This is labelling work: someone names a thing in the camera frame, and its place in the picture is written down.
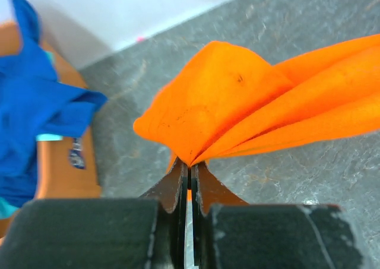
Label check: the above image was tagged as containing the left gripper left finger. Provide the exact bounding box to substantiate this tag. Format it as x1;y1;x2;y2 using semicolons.
1;160;188;268

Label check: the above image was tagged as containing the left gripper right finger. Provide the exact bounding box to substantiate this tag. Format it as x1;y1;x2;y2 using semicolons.
191;163;364;268

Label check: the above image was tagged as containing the orange t shirt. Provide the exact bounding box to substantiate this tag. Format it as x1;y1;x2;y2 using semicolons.
133;34;379;166

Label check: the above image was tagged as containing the orange plastic basket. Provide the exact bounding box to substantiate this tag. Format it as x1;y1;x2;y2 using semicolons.
1;21;101;245

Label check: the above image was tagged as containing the blue t shirt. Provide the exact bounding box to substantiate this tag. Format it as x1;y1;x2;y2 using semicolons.
1;0;107;208

